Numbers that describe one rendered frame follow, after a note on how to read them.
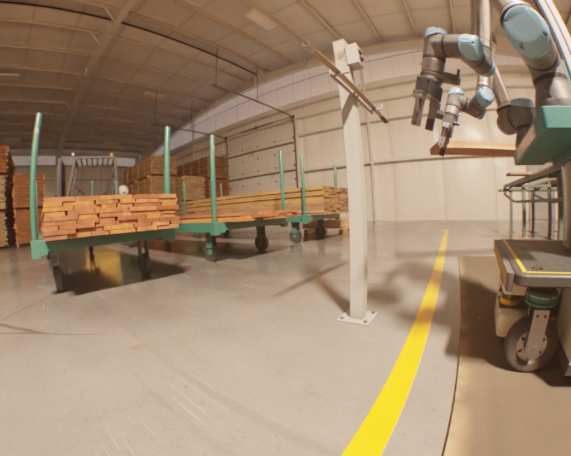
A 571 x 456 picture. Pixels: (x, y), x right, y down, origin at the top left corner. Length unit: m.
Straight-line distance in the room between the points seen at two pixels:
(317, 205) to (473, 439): 3.42
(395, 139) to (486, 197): 3.80
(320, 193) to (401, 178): 6.20
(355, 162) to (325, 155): 9.61
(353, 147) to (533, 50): 0.79
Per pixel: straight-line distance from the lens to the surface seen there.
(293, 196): 3.90
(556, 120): 0.76
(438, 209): 9.38
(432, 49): 0.88
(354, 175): 1.11
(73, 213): 1.71
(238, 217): 2.38
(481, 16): 1.00
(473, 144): 1.96
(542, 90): 0.83
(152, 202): 1.87
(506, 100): 1.46
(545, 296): 0.80
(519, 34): 0.73
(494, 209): 9.52
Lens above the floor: 0.49
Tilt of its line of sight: 4 degrees down
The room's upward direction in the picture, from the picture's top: 3 degrees counter-clockwise
